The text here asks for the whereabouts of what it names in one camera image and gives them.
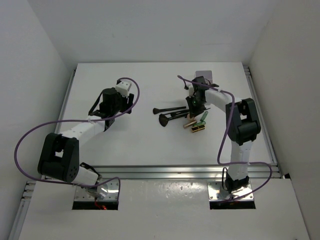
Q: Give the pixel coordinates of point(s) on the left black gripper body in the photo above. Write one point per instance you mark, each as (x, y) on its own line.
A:
(121, 104)

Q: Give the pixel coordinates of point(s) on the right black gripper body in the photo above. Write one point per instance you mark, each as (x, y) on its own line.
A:
(197, 107)

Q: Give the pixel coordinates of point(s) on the green mascara tube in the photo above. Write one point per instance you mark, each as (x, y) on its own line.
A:
(202, 119)

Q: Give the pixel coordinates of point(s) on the gold lipstick tube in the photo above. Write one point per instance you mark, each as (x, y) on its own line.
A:
(189, 124)

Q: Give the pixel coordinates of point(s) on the black gold lipstick case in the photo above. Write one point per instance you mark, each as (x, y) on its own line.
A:
(198, 128)

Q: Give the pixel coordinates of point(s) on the black fan brush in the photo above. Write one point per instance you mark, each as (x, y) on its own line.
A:
(163, 120)

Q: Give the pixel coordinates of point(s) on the peach sponge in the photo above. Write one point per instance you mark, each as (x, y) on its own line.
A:
(190, 118)

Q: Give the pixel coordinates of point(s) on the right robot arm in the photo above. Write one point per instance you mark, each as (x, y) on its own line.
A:
(242, 126)

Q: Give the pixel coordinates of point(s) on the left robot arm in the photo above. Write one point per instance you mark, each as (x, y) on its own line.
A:
(60, 155)

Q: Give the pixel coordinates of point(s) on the small black brush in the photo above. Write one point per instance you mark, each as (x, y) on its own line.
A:
(179, 112)

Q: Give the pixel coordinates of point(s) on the white three-compartment organizer box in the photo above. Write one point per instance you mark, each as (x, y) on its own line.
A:
(207, 74)

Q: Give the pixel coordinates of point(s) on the long round black brush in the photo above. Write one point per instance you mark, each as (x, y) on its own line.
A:
(162, 110)

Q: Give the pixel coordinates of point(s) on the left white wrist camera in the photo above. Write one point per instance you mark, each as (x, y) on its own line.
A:
(124, 86)

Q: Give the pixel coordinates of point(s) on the aluminium rail front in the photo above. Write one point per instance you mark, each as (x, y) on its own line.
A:
(175, 172)

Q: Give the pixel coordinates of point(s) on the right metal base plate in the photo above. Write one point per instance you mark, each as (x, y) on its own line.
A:
(216, 193)

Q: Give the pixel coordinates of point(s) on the metal base plate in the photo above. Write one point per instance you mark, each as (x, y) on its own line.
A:
(107, 192)
(216, 193)

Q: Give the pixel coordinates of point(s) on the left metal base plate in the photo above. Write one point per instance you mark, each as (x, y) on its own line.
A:
(107, 192)

